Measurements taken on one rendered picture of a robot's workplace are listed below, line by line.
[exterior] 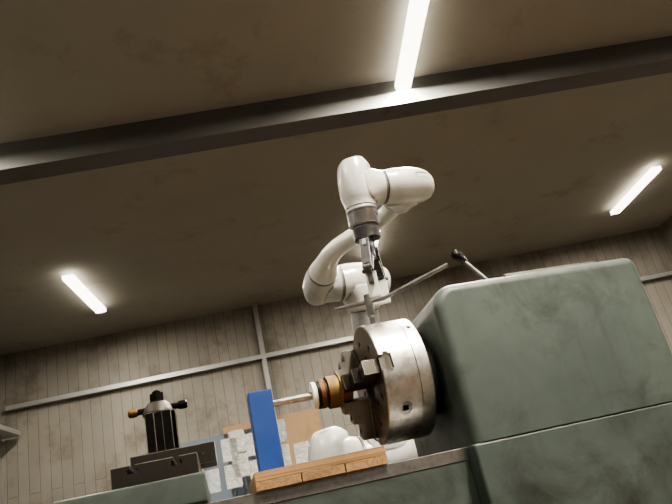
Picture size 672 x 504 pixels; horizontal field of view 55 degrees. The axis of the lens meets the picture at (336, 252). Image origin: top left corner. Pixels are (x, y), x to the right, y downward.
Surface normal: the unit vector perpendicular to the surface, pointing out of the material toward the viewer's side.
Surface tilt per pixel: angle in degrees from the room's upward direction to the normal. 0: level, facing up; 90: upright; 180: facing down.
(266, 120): 90
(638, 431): 90
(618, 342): 90
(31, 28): 180
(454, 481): 90
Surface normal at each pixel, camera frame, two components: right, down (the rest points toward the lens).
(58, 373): 0.03, -0.39
